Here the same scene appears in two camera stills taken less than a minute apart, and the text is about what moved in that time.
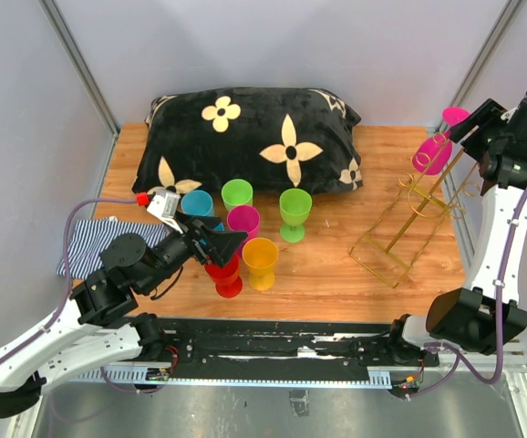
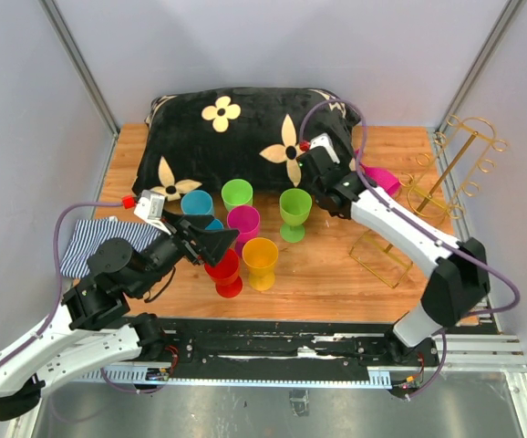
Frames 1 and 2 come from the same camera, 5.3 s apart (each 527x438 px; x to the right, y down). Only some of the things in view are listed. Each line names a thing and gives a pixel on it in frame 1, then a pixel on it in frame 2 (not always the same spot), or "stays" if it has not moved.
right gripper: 489,111 → 344,171
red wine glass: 228,280 stays
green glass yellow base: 294,205 stays
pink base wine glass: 433,153 → 382,177
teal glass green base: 219,227 stays
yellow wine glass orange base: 260,255 stays
